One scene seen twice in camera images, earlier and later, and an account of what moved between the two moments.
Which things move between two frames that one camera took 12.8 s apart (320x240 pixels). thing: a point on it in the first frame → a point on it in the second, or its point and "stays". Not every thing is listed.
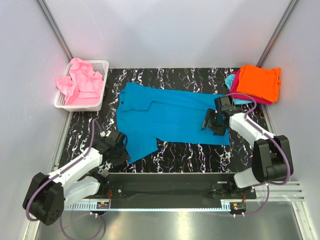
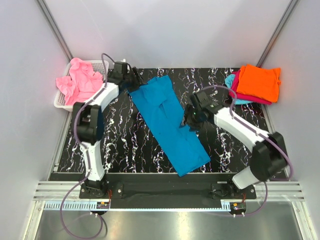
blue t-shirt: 145,114 → 158,99
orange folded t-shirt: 260,82 stays
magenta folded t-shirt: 234,88 stays
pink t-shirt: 83,86 stays
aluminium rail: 281,192 stays
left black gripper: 124,157 → 137,78
